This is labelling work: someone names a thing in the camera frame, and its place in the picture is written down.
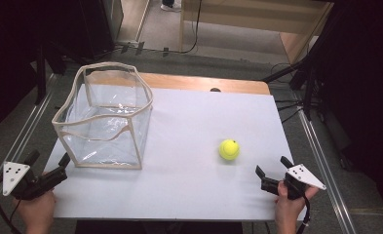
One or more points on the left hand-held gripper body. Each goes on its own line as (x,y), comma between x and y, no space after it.
(15,177)

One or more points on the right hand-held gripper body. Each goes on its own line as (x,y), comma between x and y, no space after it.
(304,177)

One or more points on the person's right hand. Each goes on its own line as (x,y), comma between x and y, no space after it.
(288,211)

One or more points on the person's left hand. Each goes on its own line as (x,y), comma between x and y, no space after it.
(36,211)

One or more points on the clear plastic bag, beige trim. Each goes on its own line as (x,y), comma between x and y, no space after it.
(82,130)

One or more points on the yellow tennis ball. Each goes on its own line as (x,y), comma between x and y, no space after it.
(229,149)

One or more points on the white table mat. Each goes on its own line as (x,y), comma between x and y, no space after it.
(185,182)

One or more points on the black tripod stand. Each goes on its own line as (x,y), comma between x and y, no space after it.
(309,61)

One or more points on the light wooden desk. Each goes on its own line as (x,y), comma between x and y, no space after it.
(244,16)

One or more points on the metal floor rail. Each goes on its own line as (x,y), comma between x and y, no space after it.
(23,136)
(328,175)

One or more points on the black stand post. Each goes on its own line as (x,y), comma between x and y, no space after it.
(40,78)

